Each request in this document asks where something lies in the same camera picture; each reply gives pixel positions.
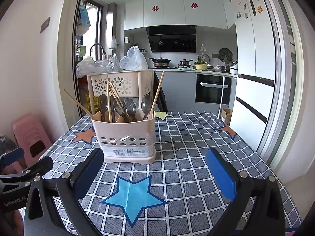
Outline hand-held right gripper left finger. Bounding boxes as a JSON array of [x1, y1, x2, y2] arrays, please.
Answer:
[[23, 148, 104, 236]]

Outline blue checked tablecloth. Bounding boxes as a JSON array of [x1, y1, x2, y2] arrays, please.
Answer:
[[20, 111, 302, 236]]

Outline beige plastic utensil holder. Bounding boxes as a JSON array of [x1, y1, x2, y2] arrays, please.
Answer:
[[92, 109, 157, 164]]

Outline beige plastic storage cart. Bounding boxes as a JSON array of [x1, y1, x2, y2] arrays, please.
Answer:
[[87, 69, 154, 115]]

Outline black kitchen faucet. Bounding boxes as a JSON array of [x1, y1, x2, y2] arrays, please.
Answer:
[[90, 43, 107, 61]]

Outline dark round strainer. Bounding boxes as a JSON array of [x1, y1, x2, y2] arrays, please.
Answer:
[[219, 48, 233, 62]]

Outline dark bag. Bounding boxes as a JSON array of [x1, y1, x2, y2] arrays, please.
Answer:
[[0, 135, 18, 154]]

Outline group of fridge magnets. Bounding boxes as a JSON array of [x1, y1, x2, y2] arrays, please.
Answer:
[[236, 0, 264, 20]]

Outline pink plastic stool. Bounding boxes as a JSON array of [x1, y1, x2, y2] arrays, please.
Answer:
[[12, 113, 53, 163]]

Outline yellow bowl of greens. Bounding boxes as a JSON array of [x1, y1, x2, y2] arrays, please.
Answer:
[[193, 59, 208, 70]]

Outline blue paper star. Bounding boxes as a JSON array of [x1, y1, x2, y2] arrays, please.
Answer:
[[100, 176, 168, 228]]

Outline small cardboard box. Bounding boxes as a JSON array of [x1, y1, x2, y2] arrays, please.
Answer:
[[221, 108, 233, 126]]

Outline small hanging white plastic bag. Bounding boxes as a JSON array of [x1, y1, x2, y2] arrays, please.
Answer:
[[107, 35, 118, 50]]

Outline white wall cabinets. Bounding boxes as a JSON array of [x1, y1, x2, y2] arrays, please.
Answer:
[[124, 0, 237, 31]]

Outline orange paper star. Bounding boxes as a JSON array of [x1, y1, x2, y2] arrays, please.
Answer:
[[217, 124, 237, 140], [72, 126, 96, 145]]

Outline white mop handle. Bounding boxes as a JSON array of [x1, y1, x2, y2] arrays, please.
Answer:
[[218, 76, 225, 118]]

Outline black wok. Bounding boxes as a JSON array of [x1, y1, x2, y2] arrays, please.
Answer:
[[148, 57, 171, 68]]

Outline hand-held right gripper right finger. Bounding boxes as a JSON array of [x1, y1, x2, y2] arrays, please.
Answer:
[[205, 147, 286, 236]]

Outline sliding door frame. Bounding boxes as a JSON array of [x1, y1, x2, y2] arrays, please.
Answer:
[[257, 0, 306, 165]]

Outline bunch of wooden chopsticks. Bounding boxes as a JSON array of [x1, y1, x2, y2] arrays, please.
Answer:
[[63, 71, 165, 123]]

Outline yellow paper star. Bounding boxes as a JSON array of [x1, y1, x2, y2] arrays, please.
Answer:
[[155, 111, 173, 120]]

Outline grey base cabinet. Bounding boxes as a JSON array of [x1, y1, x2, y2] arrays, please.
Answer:
[[154, 69, 197, 112]]

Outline black cloth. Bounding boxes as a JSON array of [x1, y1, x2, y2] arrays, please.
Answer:
[[154, 72, 168, 112]]

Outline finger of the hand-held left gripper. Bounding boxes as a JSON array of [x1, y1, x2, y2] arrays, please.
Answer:
[[0, 148, 25, 166], [23, 156, 54, 182]]

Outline black range hood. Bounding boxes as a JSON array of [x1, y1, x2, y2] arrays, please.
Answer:
[[146, 25, 197, 53]]

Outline grey wall switch panel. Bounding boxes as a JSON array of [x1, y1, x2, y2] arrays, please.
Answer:
[[40, 17, 51, 33]]

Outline white translucent plastic bag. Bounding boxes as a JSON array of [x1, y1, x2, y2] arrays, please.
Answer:
[[120, 45, 149, 70]]

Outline clear plastic bag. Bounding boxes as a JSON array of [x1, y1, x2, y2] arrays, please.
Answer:
[[76, 56, 96, 78], [95, 54, 121, 73]]

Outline white refrigerator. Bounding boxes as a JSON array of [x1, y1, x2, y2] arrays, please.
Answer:
[[230, 0, 276, 150]]

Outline blue and white hanging bag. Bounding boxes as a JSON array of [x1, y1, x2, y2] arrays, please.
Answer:
[[76, 4, 91, 36]]

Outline black built-in oven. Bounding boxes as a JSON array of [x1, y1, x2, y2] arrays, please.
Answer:
[[195, 74, 232, 104]]

